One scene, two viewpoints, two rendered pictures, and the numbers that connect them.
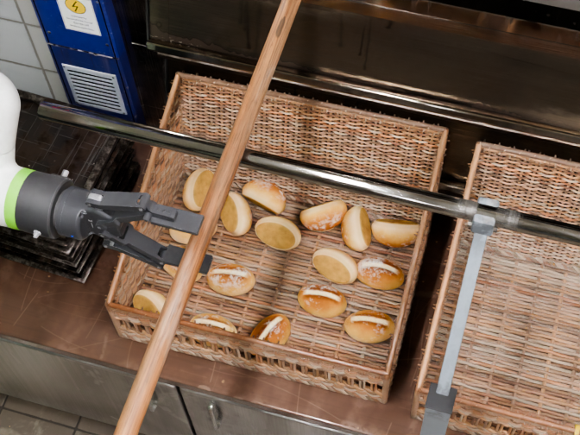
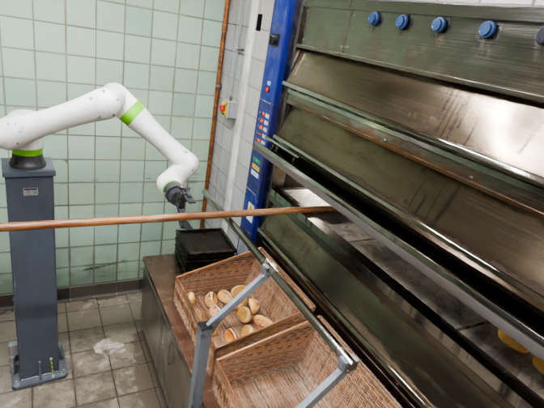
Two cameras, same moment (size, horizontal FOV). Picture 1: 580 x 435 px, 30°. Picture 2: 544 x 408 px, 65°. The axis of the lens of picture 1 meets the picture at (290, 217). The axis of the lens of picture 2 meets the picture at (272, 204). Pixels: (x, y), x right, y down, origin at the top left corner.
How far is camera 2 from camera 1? 1.29 m
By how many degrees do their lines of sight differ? 47
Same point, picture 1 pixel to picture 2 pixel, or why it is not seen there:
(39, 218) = (167, 188)
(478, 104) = (325, 293)
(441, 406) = (201, 326)
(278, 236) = (242, 313)
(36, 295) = (171, 279)
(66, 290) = not seen: hidden behind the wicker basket
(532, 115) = (338, 306)
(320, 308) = (227, 336)
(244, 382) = (184, 336)
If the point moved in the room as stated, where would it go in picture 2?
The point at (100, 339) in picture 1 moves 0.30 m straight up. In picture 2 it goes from (168, 298) to (172, 247)
